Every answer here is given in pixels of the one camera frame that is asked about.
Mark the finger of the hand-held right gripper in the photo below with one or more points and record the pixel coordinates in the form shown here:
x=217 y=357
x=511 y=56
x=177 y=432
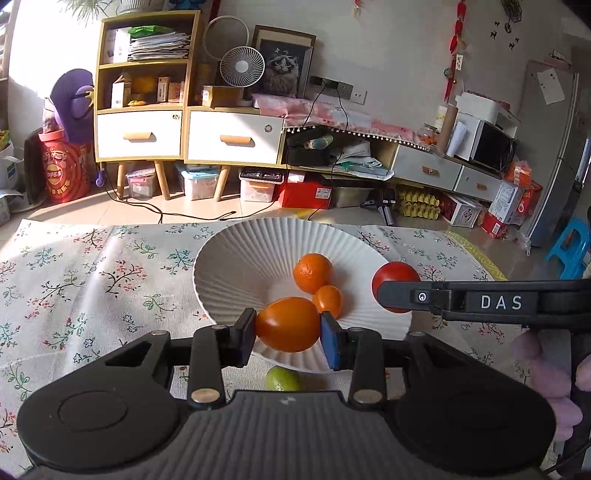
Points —
x=406 y=296

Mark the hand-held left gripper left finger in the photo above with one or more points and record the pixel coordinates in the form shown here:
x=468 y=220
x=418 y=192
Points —
x=244 y=337

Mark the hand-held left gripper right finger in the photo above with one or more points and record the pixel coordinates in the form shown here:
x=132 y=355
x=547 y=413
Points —
x=331 y=344

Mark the red tomato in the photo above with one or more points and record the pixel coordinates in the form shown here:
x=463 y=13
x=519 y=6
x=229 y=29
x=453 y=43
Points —
x=396 y=272

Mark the orange tomato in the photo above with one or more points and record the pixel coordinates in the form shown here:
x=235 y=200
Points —
x=288 y=330

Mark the white ribbed plate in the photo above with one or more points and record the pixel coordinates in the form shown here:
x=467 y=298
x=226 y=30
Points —
x=240 y=263

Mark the person's right hand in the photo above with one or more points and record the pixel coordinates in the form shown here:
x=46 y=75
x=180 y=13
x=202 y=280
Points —
x=549 y=364

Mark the blue plastic stool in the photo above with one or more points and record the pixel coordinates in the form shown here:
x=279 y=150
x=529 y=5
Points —
x=568 y=249

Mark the orange mandarin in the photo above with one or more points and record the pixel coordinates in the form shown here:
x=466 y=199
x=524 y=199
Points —
x=313 y=272

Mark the yellow egg carton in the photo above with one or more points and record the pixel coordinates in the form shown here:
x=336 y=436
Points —
x=420 y=205

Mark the red and white carton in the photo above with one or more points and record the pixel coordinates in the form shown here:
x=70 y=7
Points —
x=461 y=210

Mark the long white drawer cabinet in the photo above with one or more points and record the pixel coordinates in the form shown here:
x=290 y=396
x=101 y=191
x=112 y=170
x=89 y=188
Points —
x=429 y=168

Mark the red box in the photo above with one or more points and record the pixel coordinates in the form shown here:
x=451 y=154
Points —
x=304 y=194

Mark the refrigerator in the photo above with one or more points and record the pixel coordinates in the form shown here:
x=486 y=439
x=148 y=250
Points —
x=561 y=152

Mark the clear storage box black lid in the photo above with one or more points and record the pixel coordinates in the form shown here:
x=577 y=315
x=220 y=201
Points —
x=259 y=187

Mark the floral tablecloth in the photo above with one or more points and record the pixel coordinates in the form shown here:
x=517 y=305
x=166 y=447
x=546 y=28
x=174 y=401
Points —
x=92 y=286

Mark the clear storage box blue lid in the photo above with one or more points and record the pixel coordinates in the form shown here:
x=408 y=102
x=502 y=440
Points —
x=198 y=182

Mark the black microwave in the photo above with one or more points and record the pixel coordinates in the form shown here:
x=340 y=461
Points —
x=494 y=147

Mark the cardboard tube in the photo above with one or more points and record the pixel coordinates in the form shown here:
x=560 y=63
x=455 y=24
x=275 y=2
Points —
x=445 y=129

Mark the black bag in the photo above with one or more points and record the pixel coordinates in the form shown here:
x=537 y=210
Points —
x=307 y=147

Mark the pink fringed cloth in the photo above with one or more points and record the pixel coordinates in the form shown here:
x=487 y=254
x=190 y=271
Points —
x=323 y=115

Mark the low wooden drawer cabinet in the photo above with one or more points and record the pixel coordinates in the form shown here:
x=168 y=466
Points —
x=231 y=134

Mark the white box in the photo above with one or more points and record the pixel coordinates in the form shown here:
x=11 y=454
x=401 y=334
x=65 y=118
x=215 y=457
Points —
x=485 y=106

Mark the tall wooden shelf cabinet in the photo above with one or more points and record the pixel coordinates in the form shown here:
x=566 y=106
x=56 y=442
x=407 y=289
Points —
x=138 y=134

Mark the cardboard box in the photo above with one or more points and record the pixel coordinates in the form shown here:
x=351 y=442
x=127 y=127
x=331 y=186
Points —
x=219 y=96

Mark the red round drum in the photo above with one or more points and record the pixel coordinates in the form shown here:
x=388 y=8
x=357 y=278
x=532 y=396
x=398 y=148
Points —
x=64 y=170

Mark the red hanging decoration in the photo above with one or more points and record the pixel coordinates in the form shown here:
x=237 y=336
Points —
x=457 y=41

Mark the framed cat picture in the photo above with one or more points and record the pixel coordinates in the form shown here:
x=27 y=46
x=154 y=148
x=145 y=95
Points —
x=284 y=64

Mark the small white desk fan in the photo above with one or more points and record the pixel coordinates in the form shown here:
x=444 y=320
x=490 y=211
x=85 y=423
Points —
x=242 y=66

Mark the black heater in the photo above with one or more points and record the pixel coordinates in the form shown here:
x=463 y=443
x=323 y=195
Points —
x=33 y=166

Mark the purple hat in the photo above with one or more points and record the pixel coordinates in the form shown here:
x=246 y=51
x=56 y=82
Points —
x=71 y=106

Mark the stack of papers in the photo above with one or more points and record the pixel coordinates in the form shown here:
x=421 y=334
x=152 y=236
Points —
x=159 y=46

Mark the large white fan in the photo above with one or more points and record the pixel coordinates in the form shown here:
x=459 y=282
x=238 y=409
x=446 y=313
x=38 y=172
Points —
x=221 y=34

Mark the wall power outlets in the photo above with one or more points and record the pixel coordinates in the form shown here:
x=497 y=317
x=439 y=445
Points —
x=337 y=87

